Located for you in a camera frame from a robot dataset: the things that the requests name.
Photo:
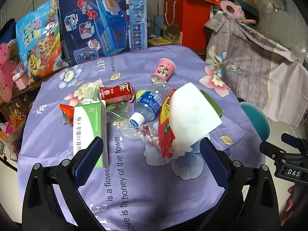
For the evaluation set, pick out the dark blue bag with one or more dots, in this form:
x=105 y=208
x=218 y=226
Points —
x=7 y=31

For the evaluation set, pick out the green white medicine box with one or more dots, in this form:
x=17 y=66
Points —
x=90 y=130

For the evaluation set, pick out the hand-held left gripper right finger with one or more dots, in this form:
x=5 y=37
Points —
x=214 y=161

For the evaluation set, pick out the person's right hand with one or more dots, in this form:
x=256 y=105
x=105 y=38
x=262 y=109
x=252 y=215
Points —
x=292 y=196

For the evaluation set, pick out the blue toy box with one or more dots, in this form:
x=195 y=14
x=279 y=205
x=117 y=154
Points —
x=103 y=19

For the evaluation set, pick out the grey floral cloth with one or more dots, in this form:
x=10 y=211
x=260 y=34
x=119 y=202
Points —
x=252 y=60

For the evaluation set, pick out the pink plastic toy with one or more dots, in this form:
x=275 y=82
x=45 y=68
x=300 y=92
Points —
x=232 y=9

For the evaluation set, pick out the red yellow snack packet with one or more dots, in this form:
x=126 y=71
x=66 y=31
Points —
x=165 y=125

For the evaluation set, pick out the yellow book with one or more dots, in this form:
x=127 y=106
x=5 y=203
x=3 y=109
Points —
x=158 y=41

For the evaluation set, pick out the pink paper cup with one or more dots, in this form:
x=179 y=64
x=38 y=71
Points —
x=164 y=69

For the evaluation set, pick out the clear plastic water bottle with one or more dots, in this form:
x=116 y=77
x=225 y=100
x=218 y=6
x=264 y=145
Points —
x=148 y=103

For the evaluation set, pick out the purple floral tablecloth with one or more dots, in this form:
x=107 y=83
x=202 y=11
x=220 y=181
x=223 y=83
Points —
x=149 y=187

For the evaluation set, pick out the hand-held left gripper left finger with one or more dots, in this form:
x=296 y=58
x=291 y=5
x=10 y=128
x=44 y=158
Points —
x=89 y=157

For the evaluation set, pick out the red drink can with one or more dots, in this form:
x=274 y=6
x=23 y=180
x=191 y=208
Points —
x=118 y=92

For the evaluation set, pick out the pink butterfly wings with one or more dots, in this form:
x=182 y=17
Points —
x=7 y=74

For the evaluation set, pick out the cartoon puppy bag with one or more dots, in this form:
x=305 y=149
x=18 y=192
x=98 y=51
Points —
x=38 y=43

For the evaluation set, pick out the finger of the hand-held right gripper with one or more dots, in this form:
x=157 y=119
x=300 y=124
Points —
x=272 y=149
x=292 y=140

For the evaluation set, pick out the teal plastic bin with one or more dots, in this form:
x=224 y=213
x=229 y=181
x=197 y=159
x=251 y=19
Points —
x=255 y=122

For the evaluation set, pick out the green carton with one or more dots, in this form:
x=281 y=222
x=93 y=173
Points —
x=213 y=104

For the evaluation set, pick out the pink gift box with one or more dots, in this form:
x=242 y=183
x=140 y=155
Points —
x=20 y=79

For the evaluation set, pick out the clear plastic bag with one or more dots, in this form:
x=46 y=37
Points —
x=136 y=134

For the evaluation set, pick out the colourful pom toy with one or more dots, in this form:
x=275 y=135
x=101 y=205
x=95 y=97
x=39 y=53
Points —
x=15 y=119

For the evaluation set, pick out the red foil packet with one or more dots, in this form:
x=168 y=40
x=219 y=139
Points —
x=67 y=112

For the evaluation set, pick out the green plastic wrapper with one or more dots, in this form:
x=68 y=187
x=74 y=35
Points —
x=118 y=112

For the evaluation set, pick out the green white can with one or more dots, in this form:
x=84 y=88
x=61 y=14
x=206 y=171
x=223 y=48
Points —
x=91 y=92

